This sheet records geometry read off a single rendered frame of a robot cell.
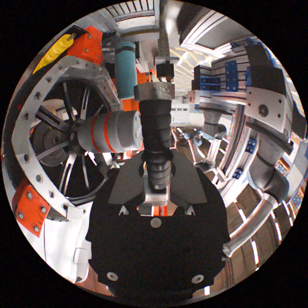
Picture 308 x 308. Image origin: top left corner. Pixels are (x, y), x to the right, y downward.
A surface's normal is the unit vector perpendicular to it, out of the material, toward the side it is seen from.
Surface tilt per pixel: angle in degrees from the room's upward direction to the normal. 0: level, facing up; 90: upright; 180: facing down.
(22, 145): 90
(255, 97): 90
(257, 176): 90
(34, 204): 90
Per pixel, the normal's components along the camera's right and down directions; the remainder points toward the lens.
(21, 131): 1.00, -0.04
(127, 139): -0.02, 0.59
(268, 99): -1.00, 0.07
